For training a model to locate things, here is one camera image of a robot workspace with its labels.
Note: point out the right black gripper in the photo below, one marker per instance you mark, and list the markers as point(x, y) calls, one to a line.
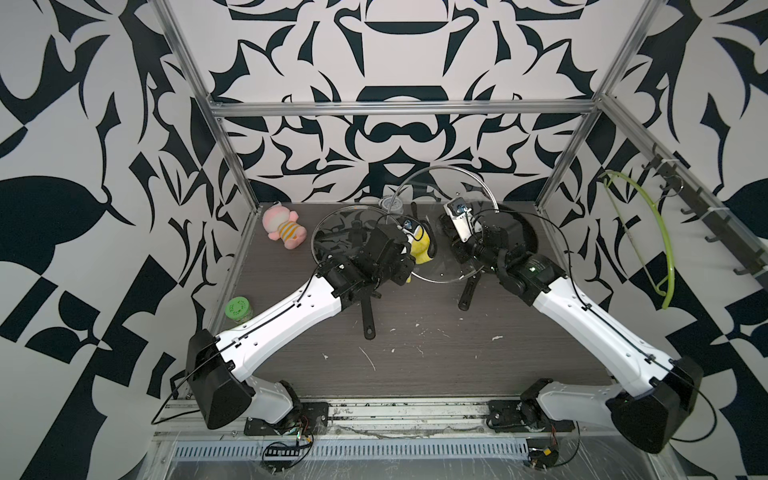
point(459, 247)

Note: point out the right black frying pan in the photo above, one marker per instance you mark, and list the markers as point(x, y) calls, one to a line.
point(512, 278)

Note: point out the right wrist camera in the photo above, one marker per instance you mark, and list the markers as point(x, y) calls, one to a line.
point(460, 215)

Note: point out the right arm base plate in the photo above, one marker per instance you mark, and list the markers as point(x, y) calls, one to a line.
point(522, 416)

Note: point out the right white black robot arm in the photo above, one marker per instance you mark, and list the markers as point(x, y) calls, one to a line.
point(653, 393)

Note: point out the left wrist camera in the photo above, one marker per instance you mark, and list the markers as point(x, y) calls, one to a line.
point(411, 228)

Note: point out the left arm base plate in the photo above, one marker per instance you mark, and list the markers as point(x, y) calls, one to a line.
point(311, 417)

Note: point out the yellow microfiber cloth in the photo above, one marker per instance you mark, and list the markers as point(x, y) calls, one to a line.
point(420, 244)

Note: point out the black frying pan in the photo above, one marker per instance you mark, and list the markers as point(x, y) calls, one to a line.
point(367, 318)
point(512, 278)

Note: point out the green hoop on wall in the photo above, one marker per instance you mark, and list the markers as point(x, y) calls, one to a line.
point(634, 207)

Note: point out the left black frying pan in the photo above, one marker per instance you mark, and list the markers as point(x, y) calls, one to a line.
point(367, 318)

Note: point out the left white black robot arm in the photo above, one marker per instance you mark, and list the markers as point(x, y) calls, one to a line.
point(220, 367)

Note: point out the black wall hook rail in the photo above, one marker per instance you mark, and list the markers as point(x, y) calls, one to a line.
point(701, 204)

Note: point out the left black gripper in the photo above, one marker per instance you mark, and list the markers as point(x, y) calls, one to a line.
point(402, 268)

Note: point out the aluminium frame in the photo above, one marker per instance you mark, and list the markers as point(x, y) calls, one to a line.
point(339, 101)

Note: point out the pink plush toy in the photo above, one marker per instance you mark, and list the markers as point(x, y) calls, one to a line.
point(281, 223)

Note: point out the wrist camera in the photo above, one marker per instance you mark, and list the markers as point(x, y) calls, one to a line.
point(460, 215)
point(411, 228)

